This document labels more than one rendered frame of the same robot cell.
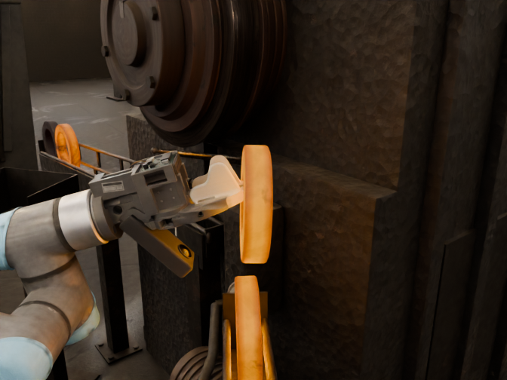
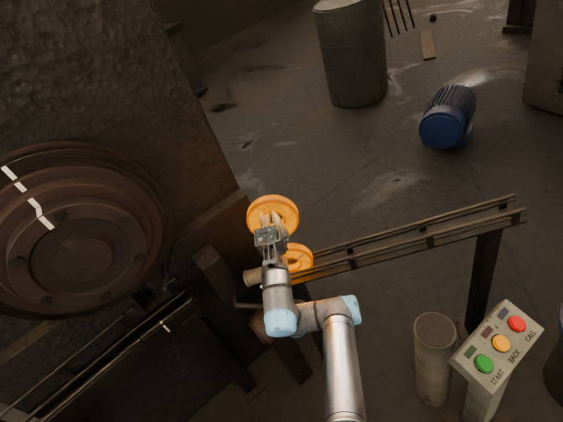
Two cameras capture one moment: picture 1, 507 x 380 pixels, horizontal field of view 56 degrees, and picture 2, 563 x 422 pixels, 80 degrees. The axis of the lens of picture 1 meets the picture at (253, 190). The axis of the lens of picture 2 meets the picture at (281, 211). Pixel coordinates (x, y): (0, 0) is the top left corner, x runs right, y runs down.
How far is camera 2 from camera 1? 0.93 m
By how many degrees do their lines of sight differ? 67
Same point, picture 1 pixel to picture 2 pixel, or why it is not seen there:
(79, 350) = not seen: outside the picture
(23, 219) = (285, 301)
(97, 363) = not seen: outside the picture
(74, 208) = (283, 275)
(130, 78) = (95, 286)
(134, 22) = (100, 241)
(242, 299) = (293, 247)
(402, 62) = (213, 143)
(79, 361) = not seen: outside the picture
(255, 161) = (278, 198)
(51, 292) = (304, 306)
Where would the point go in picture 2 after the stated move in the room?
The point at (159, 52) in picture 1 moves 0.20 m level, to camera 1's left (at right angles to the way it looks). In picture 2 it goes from (141, 234) to (108, 306)
